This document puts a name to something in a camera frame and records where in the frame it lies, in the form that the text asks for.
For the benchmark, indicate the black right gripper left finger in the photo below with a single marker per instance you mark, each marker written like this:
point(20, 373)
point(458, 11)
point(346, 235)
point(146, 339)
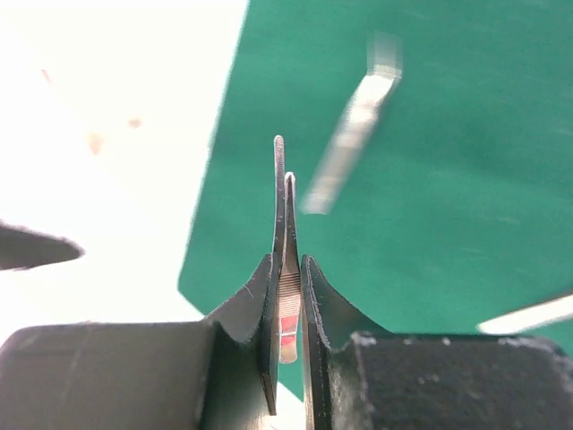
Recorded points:
point(220, 372)

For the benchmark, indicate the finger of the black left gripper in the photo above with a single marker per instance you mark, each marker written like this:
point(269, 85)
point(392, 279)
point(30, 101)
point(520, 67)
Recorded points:
point(23, 248)

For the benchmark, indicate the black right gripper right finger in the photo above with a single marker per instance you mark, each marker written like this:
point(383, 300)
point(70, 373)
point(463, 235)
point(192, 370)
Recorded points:
point(358, 375)

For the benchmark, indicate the straight steel tweezers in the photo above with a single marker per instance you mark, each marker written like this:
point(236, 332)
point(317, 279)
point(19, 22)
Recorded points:
point(285, 246)

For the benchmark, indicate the dark green surgical cloth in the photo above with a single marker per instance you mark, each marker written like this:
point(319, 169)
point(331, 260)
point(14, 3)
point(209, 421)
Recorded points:
point(459, 209)

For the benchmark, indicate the curved-tip steel tweezers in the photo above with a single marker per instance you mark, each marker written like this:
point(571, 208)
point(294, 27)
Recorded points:
point(545, 313)
point(356, 125)

